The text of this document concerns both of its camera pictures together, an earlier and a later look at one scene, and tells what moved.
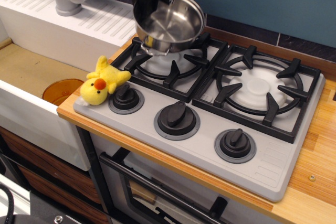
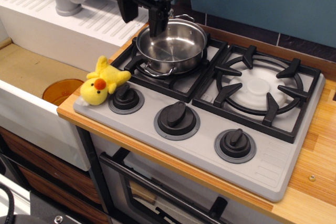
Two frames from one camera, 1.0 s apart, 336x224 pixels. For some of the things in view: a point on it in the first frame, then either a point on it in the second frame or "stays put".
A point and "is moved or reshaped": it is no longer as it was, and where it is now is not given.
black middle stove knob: (177, 121) stays put
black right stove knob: (235, 146) stays put
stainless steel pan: (174, 27) is moved or reshaped
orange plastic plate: (58, 91) stays put
